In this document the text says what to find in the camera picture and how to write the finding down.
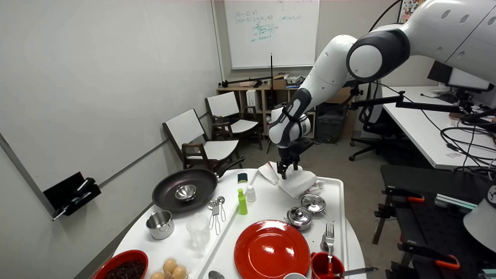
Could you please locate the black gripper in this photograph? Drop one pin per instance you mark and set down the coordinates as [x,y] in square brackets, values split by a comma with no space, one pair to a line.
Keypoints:
[290,156]

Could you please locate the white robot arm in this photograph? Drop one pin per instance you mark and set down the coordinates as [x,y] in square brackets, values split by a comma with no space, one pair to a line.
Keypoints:
[456,33]

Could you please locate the small steel bowl in pan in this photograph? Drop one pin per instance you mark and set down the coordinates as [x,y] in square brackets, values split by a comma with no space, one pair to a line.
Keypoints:
[186,193]

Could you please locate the dark frying pan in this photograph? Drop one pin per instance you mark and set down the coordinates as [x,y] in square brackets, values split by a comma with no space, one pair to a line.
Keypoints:
[163,194]

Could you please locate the small steel lidded pot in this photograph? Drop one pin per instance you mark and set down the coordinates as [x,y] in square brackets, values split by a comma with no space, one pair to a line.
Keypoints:
[313,204]

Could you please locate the white salt shaker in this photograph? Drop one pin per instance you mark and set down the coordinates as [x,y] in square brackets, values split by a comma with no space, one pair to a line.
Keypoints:
[249,194]

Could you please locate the green bottle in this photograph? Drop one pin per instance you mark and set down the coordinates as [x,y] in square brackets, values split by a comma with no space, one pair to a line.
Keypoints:
[242,207]

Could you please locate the metal fork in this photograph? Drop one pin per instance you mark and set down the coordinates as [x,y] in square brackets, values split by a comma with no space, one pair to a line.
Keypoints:
[328,238]

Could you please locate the metal whisk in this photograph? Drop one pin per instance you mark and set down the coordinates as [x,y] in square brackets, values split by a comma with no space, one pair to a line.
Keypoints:
[217,214]

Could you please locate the red plate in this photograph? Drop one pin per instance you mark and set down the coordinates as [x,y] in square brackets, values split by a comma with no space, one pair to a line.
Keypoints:
[270,250]

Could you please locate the folding chair far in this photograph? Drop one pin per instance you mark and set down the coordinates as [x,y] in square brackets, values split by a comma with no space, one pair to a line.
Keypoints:
[229,121]

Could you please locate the folding chair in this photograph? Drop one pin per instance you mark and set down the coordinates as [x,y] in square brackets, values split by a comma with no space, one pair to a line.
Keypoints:
[195,149]
[229,121]

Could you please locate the red mug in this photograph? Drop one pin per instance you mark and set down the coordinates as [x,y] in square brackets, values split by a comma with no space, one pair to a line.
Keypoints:
[324,266]

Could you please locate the folding chair near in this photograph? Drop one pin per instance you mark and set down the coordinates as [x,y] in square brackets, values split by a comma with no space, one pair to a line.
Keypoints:
[195,149]

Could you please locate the clear plastic cup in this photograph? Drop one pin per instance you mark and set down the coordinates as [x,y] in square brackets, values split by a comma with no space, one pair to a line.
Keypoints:
[198,233]

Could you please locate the whiteboard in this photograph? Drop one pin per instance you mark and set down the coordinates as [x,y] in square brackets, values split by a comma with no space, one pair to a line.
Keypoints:
[271,33]

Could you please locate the steel cup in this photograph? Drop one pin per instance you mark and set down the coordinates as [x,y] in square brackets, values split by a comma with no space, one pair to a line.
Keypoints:
[159,225]

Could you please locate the bread rolls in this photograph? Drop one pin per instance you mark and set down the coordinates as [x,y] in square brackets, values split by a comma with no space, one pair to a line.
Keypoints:
[170,270]

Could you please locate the white desk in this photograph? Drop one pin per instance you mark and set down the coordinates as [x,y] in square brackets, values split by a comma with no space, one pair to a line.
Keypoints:
[443,142]

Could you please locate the red bowl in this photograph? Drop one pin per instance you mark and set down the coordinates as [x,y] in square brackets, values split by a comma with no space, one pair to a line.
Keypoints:
[130,264]

